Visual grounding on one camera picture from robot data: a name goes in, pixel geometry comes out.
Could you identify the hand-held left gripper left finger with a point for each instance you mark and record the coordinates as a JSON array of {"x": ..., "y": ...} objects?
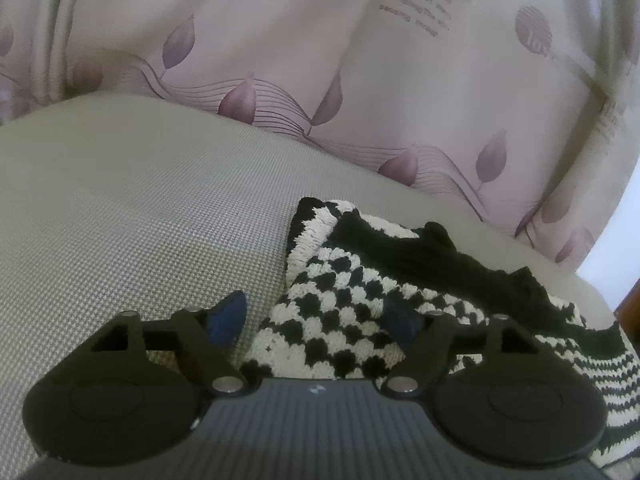
[{"x": 227, "y": 321}]

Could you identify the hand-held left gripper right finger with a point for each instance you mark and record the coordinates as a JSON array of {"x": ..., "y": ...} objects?
[{"x": 402, "y": 324}]

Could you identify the black and white striped sweater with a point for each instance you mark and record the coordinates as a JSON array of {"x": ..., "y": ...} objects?
[{"x": 380, "y": 310}]

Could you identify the brown wooden door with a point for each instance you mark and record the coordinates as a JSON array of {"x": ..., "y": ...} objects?
[{"x": 629, "y": 310}]

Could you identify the leaf print curtain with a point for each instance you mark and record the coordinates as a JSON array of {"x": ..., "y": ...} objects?
[{"x": 320, "y": 60}]

